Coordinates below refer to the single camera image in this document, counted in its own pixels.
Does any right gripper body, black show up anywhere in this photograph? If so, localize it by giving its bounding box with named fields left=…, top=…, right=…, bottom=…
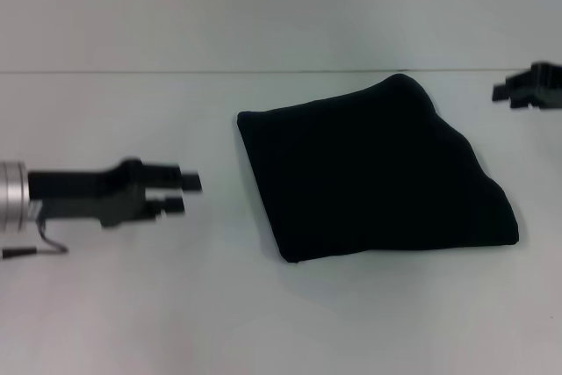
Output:
left=529, top=61, right=562, bottom=111

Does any left gripper body, black and grey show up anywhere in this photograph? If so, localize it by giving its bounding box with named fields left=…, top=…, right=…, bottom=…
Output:
left=26, top=156, right=153, bottom=229

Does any black shirt with pink print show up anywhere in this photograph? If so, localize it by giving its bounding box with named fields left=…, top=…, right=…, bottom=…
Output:
left=236, top=73, right=521, bottom=264

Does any thin dark cable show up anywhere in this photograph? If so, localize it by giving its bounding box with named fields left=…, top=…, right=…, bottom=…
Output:
left=1, top=215, right=70, bottom=260

